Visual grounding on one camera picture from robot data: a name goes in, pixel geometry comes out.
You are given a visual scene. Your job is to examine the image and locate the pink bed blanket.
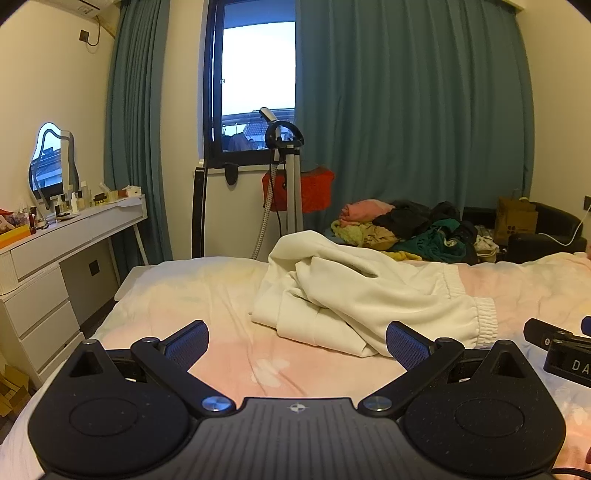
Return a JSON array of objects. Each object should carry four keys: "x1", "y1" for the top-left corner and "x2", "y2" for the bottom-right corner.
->
[{"x1": 0, "y1": 251, "x2": 591, "y2": 480}]

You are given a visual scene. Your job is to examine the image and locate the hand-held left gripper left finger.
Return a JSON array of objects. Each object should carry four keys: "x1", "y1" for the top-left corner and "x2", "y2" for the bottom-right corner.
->
[{"x1": 69, "y1": 320, "x2": 235, "y2": 417}]

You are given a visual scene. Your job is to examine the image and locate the white air conditioner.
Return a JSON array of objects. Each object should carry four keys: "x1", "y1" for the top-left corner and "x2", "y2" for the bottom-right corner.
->
[{"x1": 44, "y1": 0, "x2": 122, "y2": 19}]

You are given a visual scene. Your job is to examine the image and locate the narrow teal curtain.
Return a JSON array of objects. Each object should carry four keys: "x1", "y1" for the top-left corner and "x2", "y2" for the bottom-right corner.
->
[{"x1": 104, "y1": 0, "x2": 174, "y2": 287}]

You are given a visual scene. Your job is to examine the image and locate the white dressing table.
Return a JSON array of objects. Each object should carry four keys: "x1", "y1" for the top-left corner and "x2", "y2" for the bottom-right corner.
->
[{"x1": 0, "y1": 194, "x2": 148, "y2": 388}]

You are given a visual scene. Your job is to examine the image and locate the wide teal curtain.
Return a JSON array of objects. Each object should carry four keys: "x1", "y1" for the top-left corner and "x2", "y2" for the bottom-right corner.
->
[{"x1": 295, "y1": 0, "x2": 536, "y2": 241}]

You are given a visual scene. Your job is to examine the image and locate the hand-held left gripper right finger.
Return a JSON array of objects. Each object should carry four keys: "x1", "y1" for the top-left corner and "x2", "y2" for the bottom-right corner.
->
[{"x1": 358, "y1": 320, "x2": 528, "y2": 418}]

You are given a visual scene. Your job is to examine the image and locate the wavy lit mirror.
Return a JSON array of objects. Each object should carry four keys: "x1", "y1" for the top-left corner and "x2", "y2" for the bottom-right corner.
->
[{"x1": 28, "y1": 122, "x2": 81, "y2": 206}]

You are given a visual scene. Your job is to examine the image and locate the red fabric bag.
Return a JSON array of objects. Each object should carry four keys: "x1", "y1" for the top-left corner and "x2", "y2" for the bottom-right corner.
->
[{"x1": 262, "y1": 168, "x2": 335, "y2": 213}]

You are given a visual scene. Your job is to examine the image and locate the white charging cable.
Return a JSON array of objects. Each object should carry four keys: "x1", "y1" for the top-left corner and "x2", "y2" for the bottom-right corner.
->
[{"x1": 538, "y1": 217, "x2": 591, "y2": 246}]

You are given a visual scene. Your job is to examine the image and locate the pile of mixed clothes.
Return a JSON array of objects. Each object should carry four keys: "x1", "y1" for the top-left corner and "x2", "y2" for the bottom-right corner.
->
[{"x1": 330, "y1": 198, "x2": 499, "y2": 265}]

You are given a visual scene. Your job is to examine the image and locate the cream white garment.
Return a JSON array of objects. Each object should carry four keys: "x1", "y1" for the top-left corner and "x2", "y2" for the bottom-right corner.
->
[{"x1": 250, "y1": 230, "x2": 499, "y2": 358}]

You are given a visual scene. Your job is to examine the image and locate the wall plug with cable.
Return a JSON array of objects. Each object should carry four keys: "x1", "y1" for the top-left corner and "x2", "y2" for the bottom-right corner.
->
[{"x1": 78, "y1": 16, "x2": 102, "y2": 47}]

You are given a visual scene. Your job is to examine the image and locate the garment steamer stand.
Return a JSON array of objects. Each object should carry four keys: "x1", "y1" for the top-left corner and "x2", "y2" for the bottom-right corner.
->
[{"x1": 252, "y1": 107, "x2": 308, "y2": 260}]

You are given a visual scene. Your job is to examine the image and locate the black leaning board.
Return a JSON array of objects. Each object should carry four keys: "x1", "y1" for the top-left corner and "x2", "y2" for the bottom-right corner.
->
[{"x1": 191, "y1": 159, "x2": 241, "y2": 259}]

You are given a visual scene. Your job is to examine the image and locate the brown paper bag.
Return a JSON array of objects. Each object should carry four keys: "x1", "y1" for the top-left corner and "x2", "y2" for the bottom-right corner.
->
[{"x1": 494, "y1": 196, "x2": 539, "y2": 245}]

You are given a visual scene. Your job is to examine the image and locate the cardboard pieces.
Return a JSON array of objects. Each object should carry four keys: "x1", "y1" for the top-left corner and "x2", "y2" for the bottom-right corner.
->
[{"x1": 0, "y1": 364, "x2": 31, "y2": 418}]

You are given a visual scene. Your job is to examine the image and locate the orange box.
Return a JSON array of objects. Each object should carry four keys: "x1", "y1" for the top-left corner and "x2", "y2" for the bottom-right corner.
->
[{"x1": 0, "y1": 225, "x2": 32, "y2": 249}]

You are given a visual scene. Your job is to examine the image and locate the black framed window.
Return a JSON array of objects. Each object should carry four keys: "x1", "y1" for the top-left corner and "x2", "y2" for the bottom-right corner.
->
[{"x1": 203, "y1": 0, "x2": 298, "y2": 169}]

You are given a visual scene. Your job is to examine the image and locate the white bed sheet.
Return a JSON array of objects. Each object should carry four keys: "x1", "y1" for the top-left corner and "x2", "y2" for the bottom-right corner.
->
[{"x1": 0, "y1": 265, "x2": 155, "y2": 480}]

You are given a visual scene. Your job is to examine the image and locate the black armchair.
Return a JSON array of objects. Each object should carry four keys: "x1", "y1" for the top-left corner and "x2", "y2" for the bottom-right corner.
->
[{"x1": 462, "y1": 200, "x2": 587, "y2": 265}]

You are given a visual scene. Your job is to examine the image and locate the group of cosmetic bottles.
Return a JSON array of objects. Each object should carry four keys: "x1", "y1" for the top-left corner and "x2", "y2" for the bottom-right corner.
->
[{"x1": 25, "y1": 181, "x2": 122, "y2": 229}]

